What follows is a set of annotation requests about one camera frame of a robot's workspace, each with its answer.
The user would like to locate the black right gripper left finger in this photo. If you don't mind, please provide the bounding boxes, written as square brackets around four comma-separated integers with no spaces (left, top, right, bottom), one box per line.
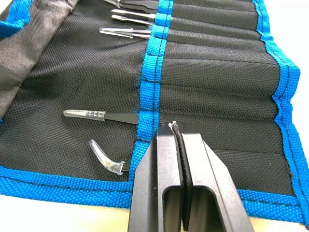
[127,122,182,232]

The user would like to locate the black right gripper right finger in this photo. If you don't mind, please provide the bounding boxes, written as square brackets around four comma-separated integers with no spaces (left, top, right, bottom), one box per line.
[171,121,255,232]

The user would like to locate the black tweezers curved clear cap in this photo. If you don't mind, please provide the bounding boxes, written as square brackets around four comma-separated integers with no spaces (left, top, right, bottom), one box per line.
[88,139,131,175]

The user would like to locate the black tweezers straight clear cap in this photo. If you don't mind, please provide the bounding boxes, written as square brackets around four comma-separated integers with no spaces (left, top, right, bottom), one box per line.
[63,109,140,125]

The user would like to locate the black tool roll blue trim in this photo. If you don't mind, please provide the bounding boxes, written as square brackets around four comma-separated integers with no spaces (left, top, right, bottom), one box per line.
[0,0,309,227]

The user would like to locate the silver tweezers clear cap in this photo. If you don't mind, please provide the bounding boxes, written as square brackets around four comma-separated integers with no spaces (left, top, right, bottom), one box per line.
[99,27,152,40]

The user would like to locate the silver tweezers flat tips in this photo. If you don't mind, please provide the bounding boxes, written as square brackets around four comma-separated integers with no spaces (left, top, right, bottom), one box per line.
[111,9,157,26]

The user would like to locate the black tweezers wide body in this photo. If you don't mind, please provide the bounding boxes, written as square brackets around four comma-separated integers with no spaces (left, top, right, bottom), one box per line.
[102,0,159,14]

